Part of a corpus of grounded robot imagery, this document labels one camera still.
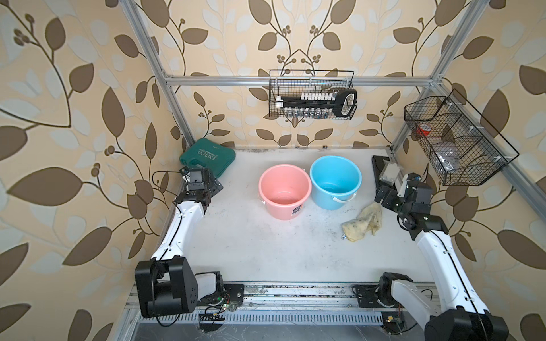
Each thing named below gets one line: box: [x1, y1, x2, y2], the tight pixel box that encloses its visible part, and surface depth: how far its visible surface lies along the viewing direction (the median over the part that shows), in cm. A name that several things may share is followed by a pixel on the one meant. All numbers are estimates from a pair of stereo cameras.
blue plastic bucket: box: [309, 155, 363, 211], surface depth 91 cm
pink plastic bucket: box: [258, 164, 313, 221], surface depth 90 cm
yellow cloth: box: [341, 201, 383, 243], surface depth 88 cm
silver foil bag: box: [435, 151, 460, 172], surface depth 73 cm
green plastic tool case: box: [179, 137, 237, 179], surface depth 114 cm
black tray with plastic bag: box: [371, 155, 401, 188], surface depth 106 cm
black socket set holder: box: [275, 89, 358, 119], surface depth 86 cm
